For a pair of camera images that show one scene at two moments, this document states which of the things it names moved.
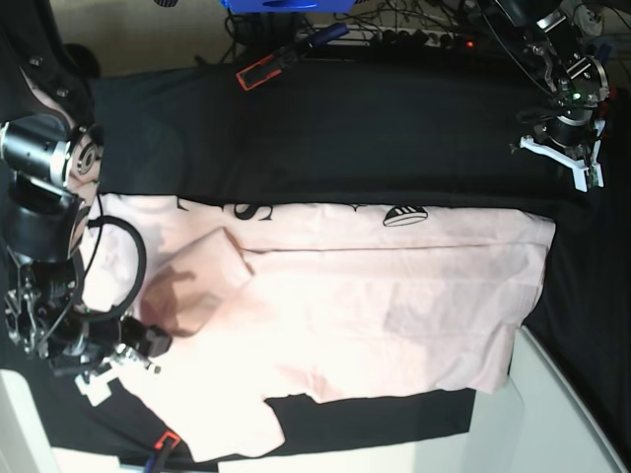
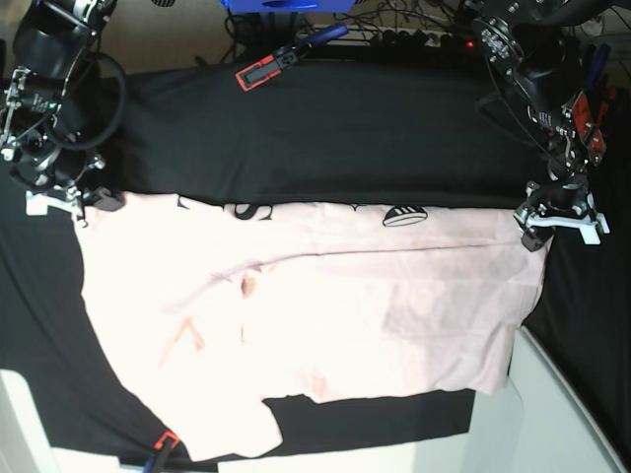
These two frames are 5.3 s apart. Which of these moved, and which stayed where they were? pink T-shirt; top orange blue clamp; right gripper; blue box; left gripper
Moved: left gripper; right gripper
Stayed: pink T-shirt; top orange blue clamp; blue box
